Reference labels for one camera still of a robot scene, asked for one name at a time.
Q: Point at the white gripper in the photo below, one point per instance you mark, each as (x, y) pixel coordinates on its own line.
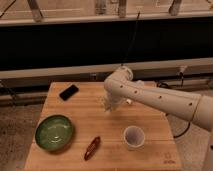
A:
(114, 104)

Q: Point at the white sponge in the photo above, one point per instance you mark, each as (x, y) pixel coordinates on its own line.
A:
(107, 104)

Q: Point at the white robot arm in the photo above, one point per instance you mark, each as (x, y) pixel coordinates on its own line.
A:
(192, 107)

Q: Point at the white ceramic cup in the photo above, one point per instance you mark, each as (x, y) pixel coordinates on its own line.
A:
(134, 137)

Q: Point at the green ceramic bowl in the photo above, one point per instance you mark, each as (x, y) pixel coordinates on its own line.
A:
(54, 133)

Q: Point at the white patterned tube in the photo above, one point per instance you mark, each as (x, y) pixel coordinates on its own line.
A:
(129, 101)

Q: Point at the black smartphone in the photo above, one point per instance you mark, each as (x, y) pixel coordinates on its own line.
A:
(70, 91)

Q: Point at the wooden board table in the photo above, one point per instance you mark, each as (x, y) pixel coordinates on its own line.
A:
(86, 111)

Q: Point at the red brown oblong object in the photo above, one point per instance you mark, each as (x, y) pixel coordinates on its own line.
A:
(92, 147)

